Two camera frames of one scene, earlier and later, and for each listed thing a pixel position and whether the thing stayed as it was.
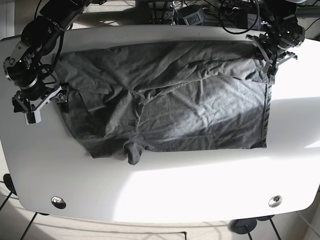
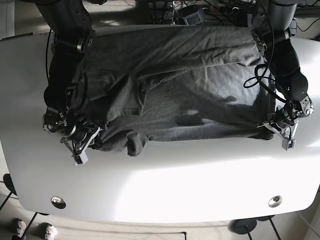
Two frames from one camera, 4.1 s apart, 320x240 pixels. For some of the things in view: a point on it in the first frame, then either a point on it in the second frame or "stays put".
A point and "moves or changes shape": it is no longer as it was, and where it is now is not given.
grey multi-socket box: (196, 18) stays put
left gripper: (33, 114) -> (78, 146)
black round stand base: (242, 226) stays put
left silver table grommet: (58, 202) stays put
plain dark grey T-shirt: (134, 97) moves or changes shape
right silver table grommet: (275, 201) stays put
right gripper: (271, 68) -> (284, 126)
